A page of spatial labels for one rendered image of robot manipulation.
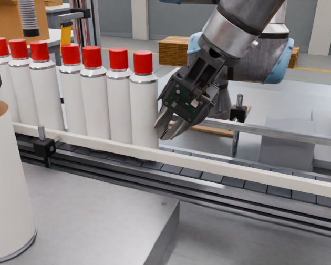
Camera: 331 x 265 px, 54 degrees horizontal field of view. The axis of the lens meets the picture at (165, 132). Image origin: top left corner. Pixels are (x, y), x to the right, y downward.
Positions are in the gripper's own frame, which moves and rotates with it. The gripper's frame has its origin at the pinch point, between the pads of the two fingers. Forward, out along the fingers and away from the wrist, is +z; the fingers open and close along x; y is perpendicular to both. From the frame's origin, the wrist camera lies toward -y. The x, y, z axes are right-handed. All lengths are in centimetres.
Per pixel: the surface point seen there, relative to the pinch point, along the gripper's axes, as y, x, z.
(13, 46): 1.7, -34.4, 3.3
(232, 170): 4.6, 13.2, -4.8
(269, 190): 3.9, 20.3, -5.4
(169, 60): -379, -79, 145
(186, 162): 4.6, 6.4, -0.5
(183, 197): 6.0, 9.7, 5.3
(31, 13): -9.2, -40.3, 1.2
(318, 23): -523, 66, 15
